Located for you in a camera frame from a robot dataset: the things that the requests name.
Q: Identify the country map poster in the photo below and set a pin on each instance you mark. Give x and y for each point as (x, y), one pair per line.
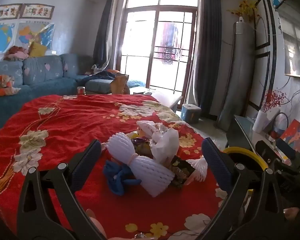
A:
(32, 35)

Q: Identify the white printed plastic bag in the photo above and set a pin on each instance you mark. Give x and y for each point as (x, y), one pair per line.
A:
(148, 128)

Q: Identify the grey coffee table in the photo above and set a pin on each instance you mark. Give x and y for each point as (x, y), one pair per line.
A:
(165, 100)

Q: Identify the colourful figure painting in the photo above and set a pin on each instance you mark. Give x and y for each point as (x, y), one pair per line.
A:
(296, 135)

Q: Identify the dark grey curtain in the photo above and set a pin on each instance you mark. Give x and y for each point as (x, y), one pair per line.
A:
(102, 35)
(207, 55)

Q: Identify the small white foam net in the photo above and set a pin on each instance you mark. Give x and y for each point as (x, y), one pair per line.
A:
(198, 166)

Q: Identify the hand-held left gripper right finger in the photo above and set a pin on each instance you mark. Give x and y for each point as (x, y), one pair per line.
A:
(216, 165)

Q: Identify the yellow cushion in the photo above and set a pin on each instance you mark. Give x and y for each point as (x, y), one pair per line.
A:
(37, 49)

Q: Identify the yellow artificial flowers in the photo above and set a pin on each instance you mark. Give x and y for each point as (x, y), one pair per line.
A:
(245, 7)

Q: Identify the dark snack wrapper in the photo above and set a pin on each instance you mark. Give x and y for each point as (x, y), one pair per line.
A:
(182, 172)

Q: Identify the black hoop frame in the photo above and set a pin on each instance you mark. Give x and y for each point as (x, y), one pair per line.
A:
(281, 127)

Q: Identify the white security camera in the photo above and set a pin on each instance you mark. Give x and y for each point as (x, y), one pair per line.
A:
(241, 19)

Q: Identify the blue heart print sofa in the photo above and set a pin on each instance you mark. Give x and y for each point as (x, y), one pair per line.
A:
(40, 72)

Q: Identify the yellow rimmed black bin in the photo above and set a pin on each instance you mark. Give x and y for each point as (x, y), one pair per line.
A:
(242, 150)

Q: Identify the red berry branches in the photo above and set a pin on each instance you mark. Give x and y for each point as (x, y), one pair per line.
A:
(273, 100)

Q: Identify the grey standing air conditioner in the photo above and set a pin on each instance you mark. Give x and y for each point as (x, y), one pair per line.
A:
(237, 75)

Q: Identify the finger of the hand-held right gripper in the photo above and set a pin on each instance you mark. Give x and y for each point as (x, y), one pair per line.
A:
(263, 151)
(285, 147)

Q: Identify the wall mounted television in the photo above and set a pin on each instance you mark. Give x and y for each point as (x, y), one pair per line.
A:
(297, 42)

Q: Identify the dark clothes heap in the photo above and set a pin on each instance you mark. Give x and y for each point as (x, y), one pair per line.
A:
(102, 73)

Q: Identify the person's right hand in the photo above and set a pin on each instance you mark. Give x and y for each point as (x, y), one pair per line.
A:
(291, 213)

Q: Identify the large white foam net bundle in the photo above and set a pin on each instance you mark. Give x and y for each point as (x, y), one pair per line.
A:
(150, 172)

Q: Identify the framed embroidery picture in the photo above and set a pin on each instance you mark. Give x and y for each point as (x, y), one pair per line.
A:
(37, 11)
(6, 12)

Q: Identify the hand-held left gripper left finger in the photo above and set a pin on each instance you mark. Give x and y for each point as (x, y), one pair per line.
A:
(86, 162)

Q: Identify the white ribbed vase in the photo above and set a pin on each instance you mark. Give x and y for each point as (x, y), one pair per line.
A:
(260, 122)

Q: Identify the blue storage box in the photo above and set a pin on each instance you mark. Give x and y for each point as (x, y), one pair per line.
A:
(191, 113)

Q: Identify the pile of pink clothes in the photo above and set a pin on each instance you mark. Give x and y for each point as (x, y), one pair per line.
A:
(16, 52)

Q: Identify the person's left hand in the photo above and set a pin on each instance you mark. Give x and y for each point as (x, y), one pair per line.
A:
(97, 226)

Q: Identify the orange patterned cloth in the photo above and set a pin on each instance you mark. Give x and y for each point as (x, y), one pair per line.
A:
(2, 86)

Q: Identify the glass balcony door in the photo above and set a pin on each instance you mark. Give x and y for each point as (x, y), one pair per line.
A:
(150, 42)

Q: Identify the red floral blanket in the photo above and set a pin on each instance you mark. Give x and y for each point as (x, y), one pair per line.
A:
(65, 130)

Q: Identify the world map poster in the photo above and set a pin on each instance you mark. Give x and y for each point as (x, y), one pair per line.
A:
(2, 38)

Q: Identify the purple yellow snack wrapper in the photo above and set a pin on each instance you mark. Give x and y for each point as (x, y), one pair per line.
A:
(140, 143)

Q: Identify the blue cloth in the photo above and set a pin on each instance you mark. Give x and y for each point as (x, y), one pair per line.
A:
(115, 175)

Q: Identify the red drink can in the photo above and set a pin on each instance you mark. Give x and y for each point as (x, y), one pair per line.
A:
(81, 90)

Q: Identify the dark television cabinet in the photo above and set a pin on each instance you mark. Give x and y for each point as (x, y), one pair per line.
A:
(242, 127)

